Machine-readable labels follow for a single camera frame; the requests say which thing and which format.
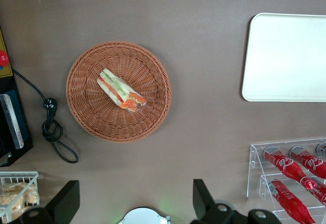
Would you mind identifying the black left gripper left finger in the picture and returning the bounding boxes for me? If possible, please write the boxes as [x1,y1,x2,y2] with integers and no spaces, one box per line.
[47,180,80,224]

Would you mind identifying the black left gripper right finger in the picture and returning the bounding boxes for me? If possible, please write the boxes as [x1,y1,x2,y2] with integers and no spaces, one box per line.
[193,179,216,221]

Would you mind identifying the red emergency stop button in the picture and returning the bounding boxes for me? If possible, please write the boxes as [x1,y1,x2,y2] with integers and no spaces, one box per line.
[0,50,10,66]

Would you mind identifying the black sealing machine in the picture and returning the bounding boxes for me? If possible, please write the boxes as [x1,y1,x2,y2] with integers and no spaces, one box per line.
[0,25,34,167]

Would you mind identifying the black power cable with plug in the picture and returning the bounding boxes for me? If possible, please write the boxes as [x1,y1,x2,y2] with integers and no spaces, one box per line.
[11,68,79,164]

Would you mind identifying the clear acrylic bottle rack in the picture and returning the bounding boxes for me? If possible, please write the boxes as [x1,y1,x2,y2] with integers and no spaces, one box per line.
[246,137,326,224]

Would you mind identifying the white wire basket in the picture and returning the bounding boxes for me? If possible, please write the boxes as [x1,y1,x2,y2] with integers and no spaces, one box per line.
[0,171,40,224]

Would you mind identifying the cream plastic tray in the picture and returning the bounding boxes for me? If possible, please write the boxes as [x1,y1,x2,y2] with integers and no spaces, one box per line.
[241,12,326,102]

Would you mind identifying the triangle sandwich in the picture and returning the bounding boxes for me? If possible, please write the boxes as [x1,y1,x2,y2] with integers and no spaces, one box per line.
[96,68,147,113]

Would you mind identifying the rice cracker bag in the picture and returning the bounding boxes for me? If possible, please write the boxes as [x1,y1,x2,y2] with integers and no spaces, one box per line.
[2,182,28,194]
[0,192,26,213]
[24,185,40,206]

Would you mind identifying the round brown wicker basket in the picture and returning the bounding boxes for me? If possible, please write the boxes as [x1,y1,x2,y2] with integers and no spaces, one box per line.
[66,41,172,144]

